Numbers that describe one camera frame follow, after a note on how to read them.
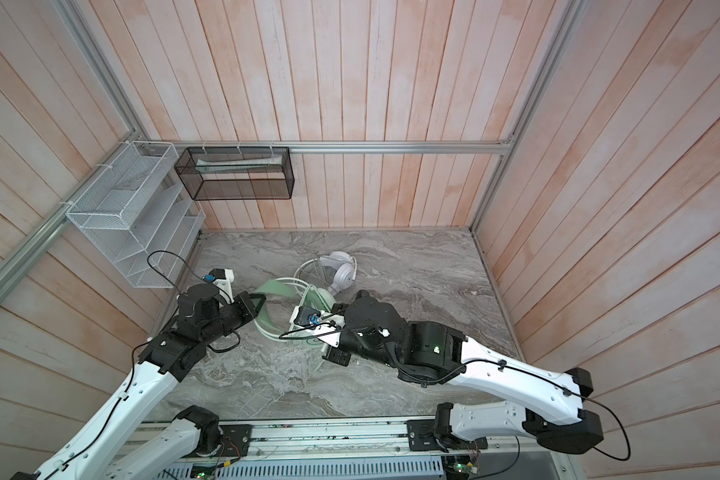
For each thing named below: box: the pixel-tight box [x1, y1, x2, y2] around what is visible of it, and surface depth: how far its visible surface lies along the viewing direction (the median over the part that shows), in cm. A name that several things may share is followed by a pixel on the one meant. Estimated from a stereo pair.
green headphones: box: [253, 278, 337, 339], surface depth 76 cm
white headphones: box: [294, 251, 357, 297], surface depth 101 cm
